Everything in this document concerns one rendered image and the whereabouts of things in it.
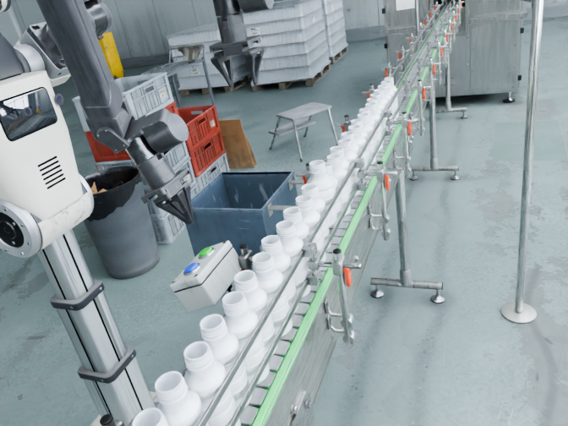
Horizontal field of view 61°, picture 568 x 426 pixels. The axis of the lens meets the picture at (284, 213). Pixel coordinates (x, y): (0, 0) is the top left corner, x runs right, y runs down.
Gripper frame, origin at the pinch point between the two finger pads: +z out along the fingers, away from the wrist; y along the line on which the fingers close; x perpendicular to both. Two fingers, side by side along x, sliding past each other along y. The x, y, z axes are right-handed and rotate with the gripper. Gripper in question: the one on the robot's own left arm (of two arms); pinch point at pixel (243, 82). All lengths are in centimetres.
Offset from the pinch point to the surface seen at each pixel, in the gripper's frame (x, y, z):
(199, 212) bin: -21, 38, 46
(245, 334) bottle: 50, -18, 29
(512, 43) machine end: -445, -69, 80
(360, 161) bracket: -19.5, -20.1, 28.4
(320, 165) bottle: 1.7, -16.5, 20.3
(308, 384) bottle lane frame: 38, -21, 52
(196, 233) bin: -21, 42, 55
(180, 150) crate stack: -189, 164, 85
